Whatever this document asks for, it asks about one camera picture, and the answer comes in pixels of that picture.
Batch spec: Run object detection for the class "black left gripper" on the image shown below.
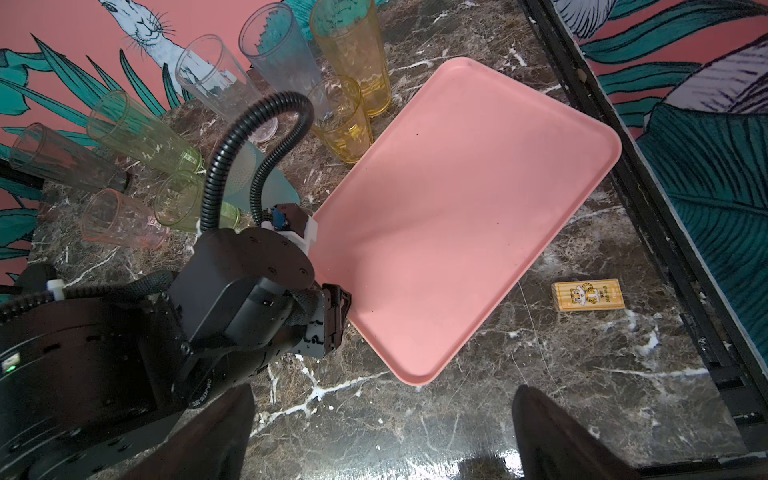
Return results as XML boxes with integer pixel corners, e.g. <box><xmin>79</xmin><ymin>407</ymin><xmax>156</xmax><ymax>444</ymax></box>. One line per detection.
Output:
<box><xmin>167</xmin><ymin>204</ymin><xmax>352</xmax><ymax>408</ymax></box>

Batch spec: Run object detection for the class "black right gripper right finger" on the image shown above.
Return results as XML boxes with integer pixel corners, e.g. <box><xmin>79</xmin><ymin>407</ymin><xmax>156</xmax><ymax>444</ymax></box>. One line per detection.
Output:
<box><xmin>512</xmin><ymin>385</ymin><xmax>640</xmax><ymax>479</ymax></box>

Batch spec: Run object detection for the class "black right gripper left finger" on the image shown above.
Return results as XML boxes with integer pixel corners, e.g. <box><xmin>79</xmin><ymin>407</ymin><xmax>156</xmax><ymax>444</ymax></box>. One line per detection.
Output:
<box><xmin>123</xmin><ymin>384</ymin><xmax>255</xmax><ymax>480</ymax></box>

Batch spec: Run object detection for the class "tall green glass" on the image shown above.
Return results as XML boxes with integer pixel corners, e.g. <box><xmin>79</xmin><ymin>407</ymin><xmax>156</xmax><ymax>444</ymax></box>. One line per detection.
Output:
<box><xmin>86</xmin><ymin>90</ymin><xmax>203</xmax><ymax>174</ymax></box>

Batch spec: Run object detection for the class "tall clear glass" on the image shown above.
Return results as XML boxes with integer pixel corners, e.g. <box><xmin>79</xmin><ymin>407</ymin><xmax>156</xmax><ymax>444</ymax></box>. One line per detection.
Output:
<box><xmin>174</xmin><ymin>34</ymin><xmax>263</xmax><ymax>124</ymax></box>

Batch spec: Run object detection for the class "tall smoky grey glass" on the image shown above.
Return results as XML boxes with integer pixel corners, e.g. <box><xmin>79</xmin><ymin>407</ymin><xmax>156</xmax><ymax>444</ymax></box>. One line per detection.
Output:
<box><xmin>9</xmin><ymin>123</ymin><xmax>131</xmax><ymax>193</ymax></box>

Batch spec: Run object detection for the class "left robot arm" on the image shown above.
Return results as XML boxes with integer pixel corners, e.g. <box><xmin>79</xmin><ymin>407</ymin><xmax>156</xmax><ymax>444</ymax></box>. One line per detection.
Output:
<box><xmin>1</xmin><ymin>204</ymin><xmax>351</xmax><ymax>479</ymax></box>

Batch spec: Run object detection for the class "pink plastic tray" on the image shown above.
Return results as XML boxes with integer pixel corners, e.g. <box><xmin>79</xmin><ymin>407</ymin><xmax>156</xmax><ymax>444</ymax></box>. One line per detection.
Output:
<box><xmin>310</xmin><ymin>57</ymin><xmax>622</xmax><ymax>386</ymax></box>

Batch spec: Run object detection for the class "frosted teal cup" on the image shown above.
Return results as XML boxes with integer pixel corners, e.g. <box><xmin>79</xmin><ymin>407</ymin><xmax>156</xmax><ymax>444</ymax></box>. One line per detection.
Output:
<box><xmin>223</xmin><ymin>142</ymin><xmax>301</xmax><ymax>213</ymax></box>

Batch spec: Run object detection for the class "short green glass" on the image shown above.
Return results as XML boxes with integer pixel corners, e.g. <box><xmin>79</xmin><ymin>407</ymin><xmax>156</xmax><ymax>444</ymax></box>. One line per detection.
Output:
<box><xmin>152</xmin><ymin>171</ymin><xmax>205</xmax><ymax>234</ymax></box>

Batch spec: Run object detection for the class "short pink glass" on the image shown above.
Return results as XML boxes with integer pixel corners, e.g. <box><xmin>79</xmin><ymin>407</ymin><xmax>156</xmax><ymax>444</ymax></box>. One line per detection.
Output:
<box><xmin>80</xmin><ymin>189</ymin><xmax>170</xmax><ymax>250</ymax></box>

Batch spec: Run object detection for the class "short yellow glass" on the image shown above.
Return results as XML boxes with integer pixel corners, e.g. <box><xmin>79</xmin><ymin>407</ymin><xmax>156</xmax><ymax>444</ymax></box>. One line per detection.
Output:
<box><xmin>308</xmin><ymin>76</ymin><xmax>374</xmax><ymax>164</ymax></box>

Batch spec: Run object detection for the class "tall blue glass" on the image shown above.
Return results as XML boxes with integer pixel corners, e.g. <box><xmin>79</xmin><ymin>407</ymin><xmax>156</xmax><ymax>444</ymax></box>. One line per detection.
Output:
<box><xmin>238</xmin><ymin>2</ymin><xmax>330</xmax><ymax>120</ymax></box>

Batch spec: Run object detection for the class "tall yellow glass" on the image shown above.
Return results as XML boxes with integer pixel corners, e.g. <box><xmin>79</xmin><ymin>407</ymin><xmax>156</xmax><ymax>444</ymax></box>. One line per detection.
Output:
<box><xmin>309</xmin><ymin>0</ymin><xmax>391</xmax><ymax>118</ymax></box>

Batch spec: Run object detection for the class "black corrugated cable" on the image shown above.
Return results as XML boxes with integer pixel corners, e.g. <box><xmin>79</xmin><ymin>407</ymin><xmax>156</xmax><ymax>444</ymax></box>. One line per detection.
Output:
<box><xmin>200</xmin><ymin>91</ymin><xmax>316</xmax><ymax>235</ymax></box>

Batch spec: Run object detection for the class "black corner frame post right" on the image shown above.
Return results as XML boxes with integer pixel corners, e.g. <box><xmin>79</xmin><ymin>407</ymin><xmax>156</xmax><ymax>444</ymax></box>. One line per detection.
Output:
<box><xmin>521</xmin><ymin>1</ymin><xmax>767</xmax><ymax>427</ymax></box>

